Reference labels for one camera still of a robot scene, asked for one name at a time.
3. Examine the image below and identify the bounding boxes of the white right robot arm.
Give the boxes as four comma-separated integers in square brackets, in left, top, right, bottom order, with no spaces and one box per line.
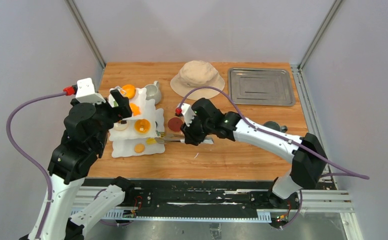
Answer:
[175,98,326,209]

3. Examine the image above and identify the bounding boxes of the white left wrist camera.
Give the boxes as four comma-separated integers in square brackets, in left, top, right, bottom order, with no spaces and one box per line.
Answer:
[63,77,106,104]

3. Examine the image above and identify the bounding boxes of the orange star cookie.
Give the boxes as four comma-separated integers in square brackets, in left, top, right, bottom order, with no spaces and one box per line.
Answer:
[129,103,142,117]

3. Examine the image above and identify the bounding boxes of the yellow cake slice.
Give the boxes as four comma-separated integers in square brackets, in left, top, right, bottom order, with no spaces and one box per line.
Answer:
[145,138,157,145]

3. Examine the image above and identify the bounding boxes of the white tiered dessert stand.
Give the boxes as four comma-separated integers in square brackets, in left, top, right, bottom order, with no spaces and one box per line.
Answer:
[109,88,165,158]

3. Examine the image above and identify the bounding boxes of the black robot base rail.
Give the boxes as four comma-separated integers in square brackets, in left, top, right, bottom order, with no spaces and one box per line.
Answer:
[78,178,354,229]

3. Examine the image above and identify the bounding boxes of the orange frosted donut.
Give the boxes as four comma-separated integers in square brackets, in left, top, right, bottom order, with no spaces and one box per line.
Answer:
[133,119,151,134]

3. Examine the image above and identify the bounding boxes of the orange macaron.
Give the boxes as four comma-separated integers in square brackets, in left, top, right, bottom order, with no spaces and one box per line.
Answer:
[120,84,137,99]

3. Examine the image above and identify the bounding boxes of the metal food tongs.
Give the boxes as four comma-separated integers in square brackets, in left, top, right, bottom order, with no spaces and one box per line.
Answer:
[153,132,214,145]

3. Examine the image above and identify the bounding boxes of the white chocolate donut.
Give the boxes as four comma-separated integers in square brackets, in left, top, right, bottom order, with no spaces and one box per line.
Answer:
[113,120,129,131]

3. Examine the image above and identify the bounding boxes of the dark red round coaster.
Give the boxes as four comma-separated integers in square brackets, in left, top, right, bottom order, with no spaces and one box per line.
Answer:
[167,117,184,132]

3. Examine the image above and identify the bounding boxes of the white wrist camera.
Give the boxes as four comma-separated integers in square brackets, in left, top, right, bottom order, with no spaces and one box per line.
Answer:
[63,77,106,104]
[175,103,196,127]

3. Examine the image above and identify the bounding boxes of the small orange round biscuit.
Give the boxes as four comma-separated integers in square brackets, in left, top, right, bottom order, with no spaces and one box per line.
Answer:
[133,143,146,154]

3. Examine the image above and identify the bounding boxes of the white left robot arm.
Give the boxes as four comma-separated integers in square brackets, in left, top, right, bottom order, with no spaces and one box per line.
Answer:
[24,90,135,240]

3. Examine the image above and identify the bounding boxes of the metal serving tray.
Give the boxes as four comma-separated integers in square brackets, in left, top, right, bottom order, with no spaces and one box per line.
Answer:
[227,67,296,107]

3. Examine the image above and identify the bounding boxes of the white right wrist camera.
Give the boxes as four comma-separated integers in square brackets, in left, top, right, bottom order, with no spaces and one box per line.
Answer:
[175,103,196,127]

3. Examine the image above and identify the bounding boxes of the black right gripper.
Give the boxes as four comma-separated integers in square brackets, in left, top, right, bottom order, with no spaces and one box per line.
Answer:
[180,115,213,147]

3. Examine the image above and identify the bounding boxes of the beige bucket hat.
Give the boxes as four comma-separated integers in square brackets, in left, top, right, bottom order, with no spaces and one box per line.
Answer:
[170,60,226,100]

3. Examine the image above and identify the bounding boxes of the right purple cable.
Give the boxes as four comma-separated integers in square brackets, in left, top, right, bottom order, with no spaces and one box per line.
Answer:
[179,86,370,181]

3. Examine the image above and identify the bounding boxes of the grey ceramic mug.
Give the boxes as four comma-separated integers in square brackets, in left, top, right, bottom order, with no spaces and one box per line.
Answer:
[263,121,288,133]

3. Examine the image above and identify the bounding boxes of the white ceramic mug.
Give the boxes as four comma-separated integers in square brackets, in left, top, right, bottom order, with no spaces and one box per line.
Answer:
[144,80,162,105]

